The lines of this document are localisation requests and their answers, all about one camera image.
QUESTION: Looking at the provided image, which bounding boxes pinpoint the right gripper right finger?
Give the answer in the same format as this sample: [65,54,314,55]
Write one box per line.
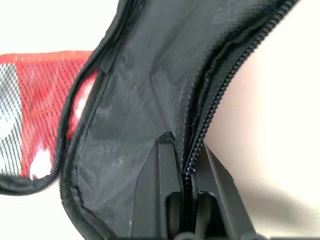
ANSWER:
[191,143,256,240]

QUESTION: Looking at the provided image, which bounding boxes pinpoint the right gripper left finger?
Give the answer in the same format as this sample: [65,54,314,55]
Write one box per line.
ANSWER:
[130,130,185,240]

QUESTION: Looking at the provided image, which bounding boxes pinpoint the red black paddle case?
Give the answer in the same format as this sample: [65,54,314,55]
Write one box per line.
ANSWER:
[0,0,301,240]

